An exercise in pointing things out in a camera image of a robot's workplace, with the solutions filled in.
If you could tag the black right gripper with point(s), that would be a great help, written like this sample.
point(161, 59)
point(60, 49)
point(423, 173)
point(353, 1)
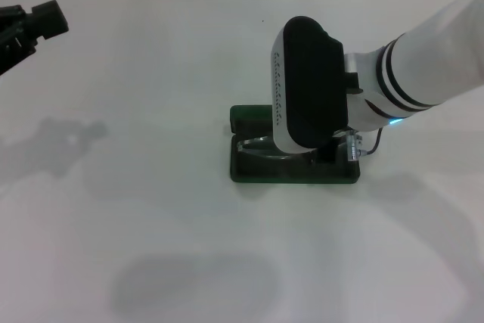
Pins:
point(327, 151)

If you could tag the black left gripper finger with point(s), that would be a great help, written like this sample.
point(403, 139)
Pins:
point(49, 20)
point(15, 47)

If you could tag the clear transparent glasses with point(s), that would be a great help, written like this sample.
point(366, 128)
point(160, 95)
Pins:
point(261, 149)

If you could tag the green glasses case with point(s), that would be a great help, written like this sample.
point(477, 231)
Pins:
point(249, 115)

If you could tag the right silver connector stub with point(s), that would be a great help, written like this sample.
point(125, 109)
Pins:
point(353, 147)

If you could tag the right black white wrist camera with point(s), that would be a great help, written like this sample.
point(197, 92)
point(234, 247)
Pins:
point(314, 84)

